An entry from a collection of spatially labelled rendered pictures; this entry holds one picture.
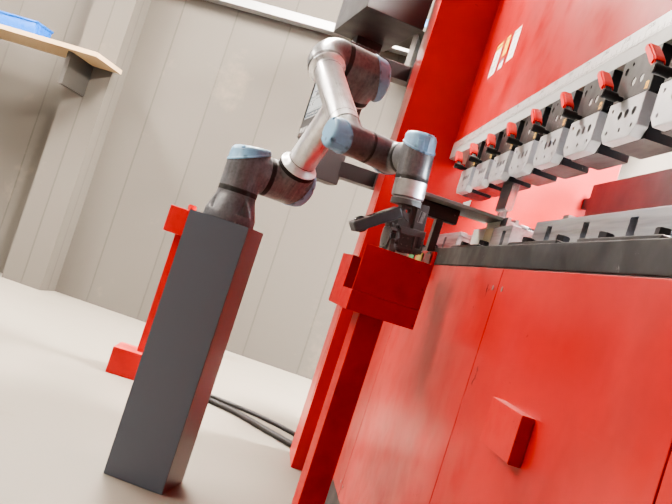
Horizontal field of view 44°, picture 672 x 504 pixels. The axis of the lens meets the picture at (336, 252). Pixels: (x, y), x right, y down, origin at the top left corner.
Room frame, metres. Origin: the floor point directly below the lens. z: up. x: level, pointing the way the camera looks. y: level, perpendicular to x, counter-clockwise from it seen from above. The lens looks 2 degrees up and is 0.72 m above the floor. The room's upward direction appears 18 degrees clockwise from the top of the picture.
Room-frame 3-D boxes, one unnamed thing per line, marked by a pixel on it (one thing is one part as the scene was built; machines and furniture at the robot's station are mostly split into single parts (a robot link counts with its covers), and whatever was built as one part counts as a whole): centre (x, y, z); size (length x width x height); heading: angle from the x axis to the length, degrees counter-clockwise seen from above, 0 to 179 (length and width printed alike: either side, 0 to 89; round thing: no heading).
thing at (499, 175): (2.25, -0.39, 1.19); 0.15 x 0.09 x 0.17; 4
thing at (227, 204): (2.39, 0.33, 0.82); 0.15 x 0.15 x 0.10
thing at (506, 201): (2.23, -0.40, 1.06); 0.10 x 0.02 x 0.10; 4
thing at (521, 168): (2.06, -0.41, 1.19); 0.15 x 0.09 x 0.17; 4
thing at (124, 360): (3.80, 0.70, 0.42); 0.25 x 0.20 x 0.83; 94
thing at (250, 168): (2.40, 0.32, 0.94); 0.13 x 0.12 x 0.14; 118
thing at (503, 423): (1.20, -0.31, 0.59); 0.15 x 0.02 x 0.07; 4
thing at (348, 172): (3.51, -0.03, 1.18); 0.40 x 0.24 x 0.07; 4
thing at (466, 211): (2.22, -0.25, 1.00); 0.26 x 0.18 x 0.01; 94
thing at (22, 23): (5.60, 2.50, 1.67); 0.33 x 0.22 x 0.11; 81
